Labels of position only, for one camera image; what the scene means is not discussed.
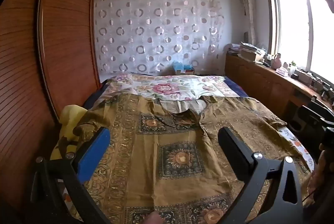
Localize stack of papers and books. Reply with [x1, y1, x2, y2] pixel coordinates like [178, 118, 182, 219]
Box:
[227, 41, 268, 62]

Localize wooden low cabinet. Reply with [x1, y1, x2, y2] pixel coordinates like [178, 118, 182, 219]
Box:
[224, 53, 334, 125]

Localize circle patterned sheer curtain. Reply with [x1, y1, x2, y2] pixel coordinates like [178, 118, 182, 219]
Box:
[94, 0, 225, 77]

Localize orange fruit print sheet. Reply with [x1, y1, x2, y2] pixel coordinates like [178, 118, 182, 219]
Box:
[59, 127, 315, 224]

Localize floral blanket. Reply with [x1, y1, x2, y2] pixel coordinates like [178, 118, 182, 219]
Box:
[100, 73, 240, 113]

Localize pink ceramic jug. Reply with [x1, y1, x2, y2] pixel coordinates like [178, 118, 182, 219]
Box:
[271, 53, 282, 69]

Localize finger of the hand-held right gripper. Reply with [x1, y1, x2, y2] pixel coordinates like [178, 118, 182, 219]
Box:
[297, 105, 326, 126]

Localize wooden slatted wardrobe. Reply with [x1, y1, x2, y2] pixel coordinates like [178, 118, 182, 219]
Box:
[0, 0, 102, 224]

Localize yellow cloth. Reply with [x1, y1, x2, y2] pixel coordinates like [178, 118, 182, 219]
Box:
[51, 105, 88, 162]

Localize blue plastic bag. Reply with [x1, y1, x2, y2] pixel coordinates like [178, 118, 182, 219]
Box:
[172, 61, 194, 71]

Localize wood framed window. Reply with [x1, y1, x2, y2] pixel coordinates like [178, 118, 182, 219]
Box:
[263, 0, 334, 83]

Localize cream window curtain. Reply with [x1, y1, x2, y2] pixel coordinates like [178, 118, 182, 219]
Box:
[238, 0, 257, 45]

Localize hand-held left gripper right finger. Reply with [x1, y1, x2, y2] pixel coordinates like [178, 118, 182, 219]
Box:
[217, 127, 304, 224]

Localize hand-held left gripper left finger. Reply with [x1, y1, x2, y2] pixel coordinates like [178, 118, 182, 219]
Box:
[30, 127, 113, 224]

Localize brown patterned shirt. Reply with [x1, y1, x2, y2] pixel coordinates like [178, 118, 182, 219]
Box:
[59, 95, 312, 224]

